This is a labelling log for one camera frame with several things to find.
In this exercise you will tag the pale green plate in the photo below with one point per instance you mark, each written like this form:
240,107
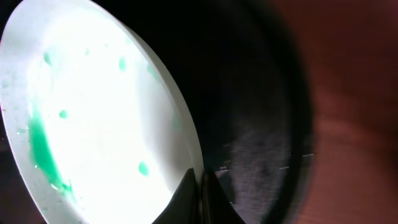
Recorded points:
98,128

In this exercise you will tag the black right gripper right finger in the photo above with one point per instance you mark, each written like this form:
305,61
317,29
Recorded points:
216,208

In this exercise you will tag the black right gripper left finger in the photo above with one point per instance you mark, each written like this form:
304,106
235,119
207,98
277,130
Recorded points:
183,206

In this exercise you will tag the round black serving tray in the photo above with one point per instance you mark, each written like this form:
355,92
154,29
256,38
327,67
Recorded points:
242,80

